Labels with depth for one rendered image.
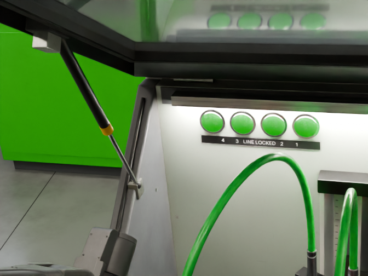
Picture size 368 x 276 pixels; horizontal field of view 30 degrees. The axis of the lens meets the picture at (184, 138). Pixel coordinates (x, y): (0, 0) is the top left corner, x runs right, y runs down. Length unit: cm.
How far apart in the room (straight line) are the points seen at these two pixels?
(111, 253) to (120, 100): 285
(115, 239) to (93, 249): 3
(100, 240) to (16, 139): 327
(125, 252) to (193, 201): 49
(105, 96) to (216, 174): 245
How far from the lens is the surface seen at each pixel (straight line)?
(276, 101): 125
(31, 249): 357
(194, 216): 145
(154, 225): 138
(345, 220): 103
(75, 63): 104
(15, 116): 413
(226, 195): 102
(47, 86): 394
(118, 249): 96
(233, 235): 145
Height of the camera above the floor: 194
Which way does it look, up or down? 26 degrees down
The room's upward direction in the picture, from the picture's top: 6 degrees counter-clockwise
